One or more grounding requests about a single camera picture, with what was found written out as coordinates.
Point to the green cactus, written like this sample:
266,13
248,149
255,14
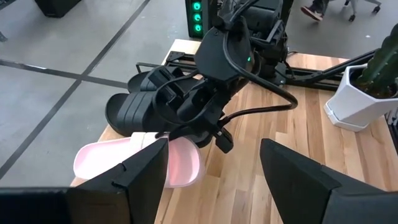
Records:
382,65

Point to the pink slide sandal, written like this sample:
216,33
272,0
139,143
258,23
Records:
102,158

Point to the black slide sandal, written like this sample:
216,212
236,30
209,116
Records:
133,115
140,82

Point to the black floor box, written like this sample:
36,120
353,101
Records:
56,6

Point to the person's shoe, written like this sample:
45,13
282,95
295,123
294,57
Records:
312,11

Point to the black box with green lights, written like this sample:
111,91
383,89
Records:
189,28

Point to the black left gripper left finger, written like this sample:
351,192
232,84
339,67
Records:
133,193

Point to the white angular plant pot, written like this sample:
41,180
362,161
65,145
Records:
354,105

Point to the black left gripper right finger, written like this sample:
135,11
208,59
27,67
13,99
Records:
295,189

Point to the office chair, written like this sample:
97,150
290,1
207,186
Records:
363,4

